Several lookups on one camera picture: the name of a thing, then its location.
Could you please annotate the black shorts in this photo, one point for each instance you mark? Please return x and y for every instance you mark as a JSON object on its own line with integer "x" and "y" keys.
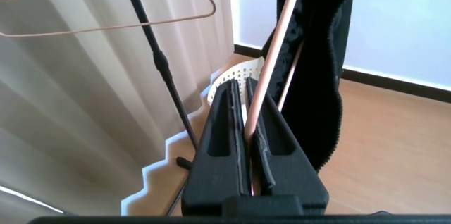
{"x": 317, "y": 76}

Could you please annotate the pink clothes hanger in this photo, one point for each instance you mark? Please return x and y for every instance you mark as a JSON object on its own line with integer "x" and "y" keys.
{"x": 105, "y": 27}
{"x": 275, "y": 51}

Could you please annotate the white laundry basket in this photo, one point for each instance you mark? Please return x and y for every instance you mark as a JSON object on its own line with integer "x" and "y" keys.
{"x": 243, "y": 72}

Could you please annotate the black clothes rack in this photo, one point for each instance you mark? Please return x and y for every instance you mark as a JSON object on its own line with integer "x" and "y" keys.
{"x": 160, "y": 62}

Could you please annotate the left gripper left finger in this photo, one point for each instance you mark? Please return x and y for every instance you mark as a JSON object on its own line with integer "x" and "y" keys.
{"x": 215, "y": 174}

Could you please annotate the beige curtain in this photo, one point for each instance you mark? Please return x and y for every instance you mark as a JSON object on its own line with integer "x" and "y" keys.
{"x": 88, "y": 93}

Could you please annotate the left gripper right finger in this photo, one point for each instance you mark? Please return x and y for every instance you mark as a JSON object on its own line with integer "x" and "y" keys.
{"x": 289, "y": 178}

